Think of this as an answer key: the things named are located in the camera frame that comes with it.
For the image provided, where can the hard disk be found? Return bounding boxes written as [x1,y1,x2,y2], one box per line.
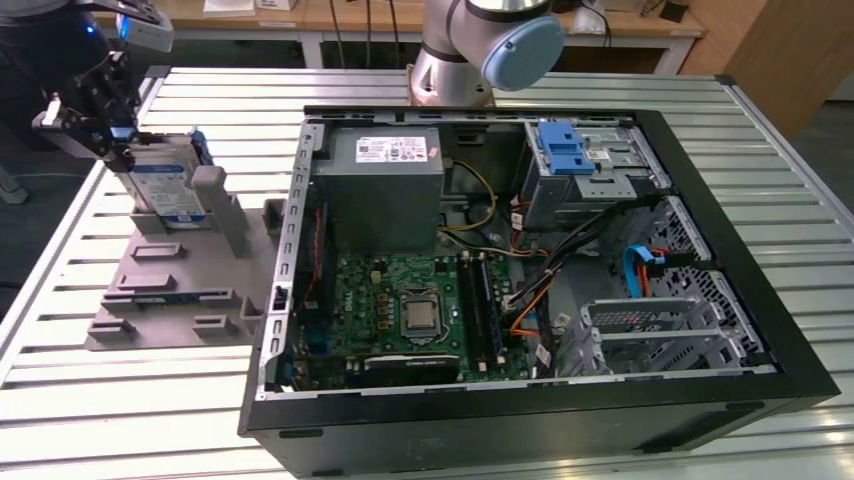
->
[92,125,215,234]

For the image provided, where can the silver disk bay cage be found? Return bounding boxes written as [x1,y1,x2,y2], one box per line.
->
[576,297,766,377]

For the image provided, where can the black office chair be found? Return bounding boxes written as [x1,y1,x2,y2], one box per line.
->
[0,14,92,151]

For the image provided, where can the grey metal leg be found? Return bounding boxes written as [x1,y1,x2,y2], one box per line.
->
[0,164,29,205]

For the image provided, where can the white paper box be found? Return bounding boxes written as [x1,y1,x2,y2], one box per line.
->
[202,0,256,19]

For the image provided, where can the grey parts rack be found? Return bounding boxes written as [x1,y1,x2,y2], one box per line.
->
[84,166,289,352]

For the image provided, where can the RAM stick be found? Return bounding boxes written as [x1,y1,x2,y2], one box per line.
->
[132,293,201,305]

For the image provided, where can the grey power supply unit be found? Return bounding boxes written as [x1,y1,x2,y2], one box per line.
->
[311,124,447,257]

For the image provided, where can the green motherboard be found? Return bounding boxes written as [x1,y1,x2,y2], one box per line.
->
[289,252,536,392]

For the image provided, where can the silver CPU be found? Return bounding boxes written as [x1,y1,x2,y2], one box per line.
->
[401,298,440,335]

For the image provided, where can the metal CPU socket cover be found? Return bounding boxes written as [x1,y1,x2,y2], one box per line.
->
[396,286,448,347]

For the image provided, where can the black graphics card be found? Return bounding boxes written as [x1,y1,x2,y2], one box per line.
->
[344,351,463,387]

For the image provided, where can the blue plastic drive latch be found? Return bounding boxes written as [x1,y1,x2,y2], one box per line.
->
[535,121,603,177]

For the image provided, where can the silver optical drive cage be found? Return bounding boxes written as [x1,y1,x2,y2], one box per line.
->
[517,118,674,235]

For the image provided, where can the black open PC case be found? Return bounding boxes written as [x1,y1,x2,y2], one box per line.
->
[237,102,840,479]

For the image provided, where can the brown wooden cabinet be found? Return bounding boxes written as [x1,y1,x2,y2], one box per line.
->
[679,0,854,144]

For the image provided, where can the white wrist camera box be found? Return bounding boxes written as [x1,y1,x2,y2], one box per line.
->
[116,12,174,54]

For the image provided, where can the wooden desk white frame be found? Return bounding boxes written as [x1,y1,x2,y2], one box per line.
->
[0,0,708,76]

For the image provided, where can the yellow black power wires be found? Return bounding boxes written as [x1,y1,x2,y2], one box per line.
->
[437,158,500,235]

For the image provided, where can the orange yellow red wires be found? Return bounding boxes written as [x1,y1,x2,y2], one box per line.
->
[507,305,543,346]

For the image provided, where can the blue flat data wire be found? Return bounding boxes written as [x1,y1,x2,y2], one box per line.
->
[619,243,670,300]

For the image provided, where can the orange data wire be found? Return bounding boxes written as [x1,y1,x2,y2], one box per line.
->
[635,247,670,299]

